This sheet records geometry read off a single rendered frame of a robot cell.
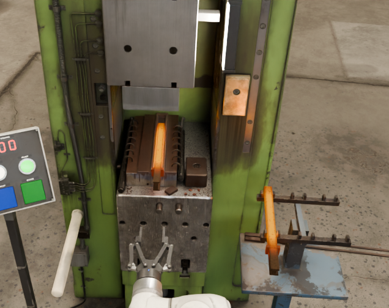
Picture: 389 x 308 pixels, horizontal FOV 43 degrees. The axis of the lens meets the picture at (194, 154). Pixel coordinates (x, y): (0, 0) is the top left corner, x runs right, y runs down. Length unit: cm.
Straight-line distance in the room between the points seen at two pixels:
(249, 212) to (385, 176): 174
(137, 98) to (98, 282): 122
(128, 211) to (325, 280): 81
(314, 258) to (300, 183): 154
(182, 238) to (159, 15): 94
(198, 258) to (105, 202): 48
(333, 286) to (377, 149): 225
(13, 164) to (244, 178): 95
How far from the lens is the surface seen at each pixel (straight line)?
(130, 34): 166
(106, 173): 216
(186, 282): 232
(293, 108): 441
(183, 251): 216
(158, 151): 202
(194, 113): 235
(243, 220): 233
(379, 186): 374
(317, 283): 200
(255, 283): 195
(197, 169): 198
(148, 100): 176
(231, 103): 191
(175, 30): 164
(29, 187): 187
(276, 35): 183
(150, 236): 210
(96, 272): 262
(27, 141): 186
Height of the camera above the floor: 221
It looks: 37 degrees down
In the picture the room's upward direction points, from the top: 3 degrees clockwise
